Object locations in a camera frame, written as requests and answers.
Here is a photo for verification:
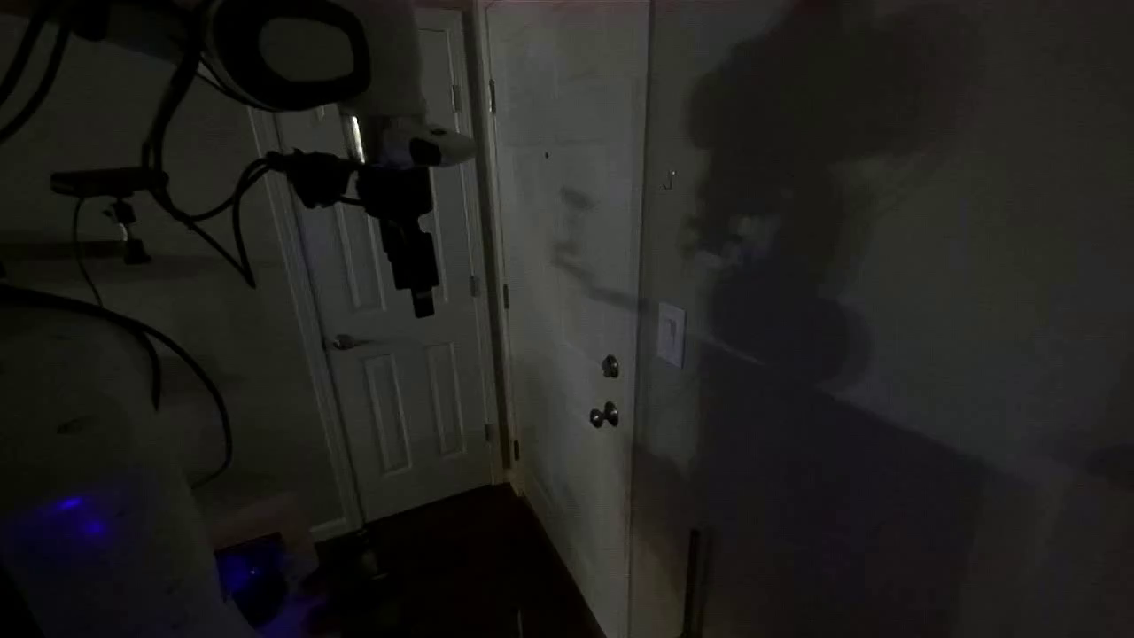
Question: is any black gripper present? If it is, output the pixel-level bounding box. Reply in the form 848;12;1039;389
355;159;443;324

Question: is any white light switch plate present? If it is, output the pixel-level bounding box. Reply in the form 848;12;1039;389
650;302;687;371

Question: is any small box with blue light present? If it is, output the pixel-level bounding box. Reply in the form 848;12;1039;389
210;492;326;633

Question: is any white panelled door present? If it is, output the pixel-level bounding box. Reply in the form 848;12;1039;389
250;4;506;526

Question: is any plain white door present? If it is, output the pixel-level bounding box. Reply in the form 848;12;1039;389
477;0;650;638

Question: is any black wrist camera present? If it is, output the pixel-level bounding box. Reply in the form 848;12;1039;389
271;146;361;213

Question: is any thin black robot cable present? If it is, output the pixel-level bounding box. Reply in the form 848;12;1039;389
137;48;295;291

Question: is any thick black cable hose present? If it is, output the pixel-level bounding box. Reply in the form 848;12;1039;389
0;279;238;485

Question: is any black camera on stand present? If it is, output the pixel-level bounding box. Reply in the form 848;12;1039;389
47;166;158;271

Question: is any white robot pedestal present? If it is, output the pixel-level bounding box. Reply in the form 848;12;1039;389
0;315;245;638

